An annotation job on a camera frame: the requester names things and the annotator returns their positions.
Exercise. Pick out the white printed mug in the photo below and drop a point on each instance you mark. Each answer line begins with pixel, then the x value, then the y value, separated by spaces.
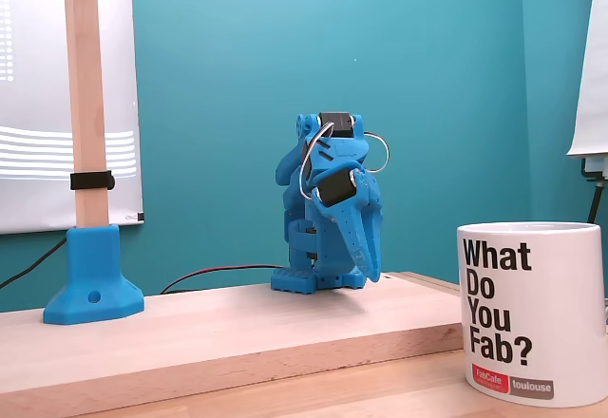
pixel 560 294

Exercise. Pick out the flip chart easel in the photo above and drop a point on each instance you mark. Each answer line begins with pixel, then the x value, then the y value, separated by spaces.
pixel 596 171

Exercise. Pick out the pale wooden board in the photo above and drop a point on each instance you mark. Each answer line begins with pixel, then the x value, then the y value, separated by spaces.
pixel 142 342

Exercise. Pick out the white flip chart paper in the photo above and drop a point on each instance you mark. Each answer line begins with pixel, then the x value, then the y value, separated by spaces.
pixel 594 81

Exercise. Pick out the white projection board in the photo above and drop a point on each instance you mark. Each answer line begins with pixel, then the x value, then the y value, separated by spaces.
pixel 33 176

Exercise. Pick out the blue post base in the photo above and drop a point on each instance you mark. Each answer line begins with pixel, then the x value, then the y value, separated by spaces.
pixel 95 271

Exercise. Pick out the wooden post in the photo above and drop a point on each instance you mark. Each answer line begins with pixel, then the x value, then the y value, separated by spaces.
pixel 88 104

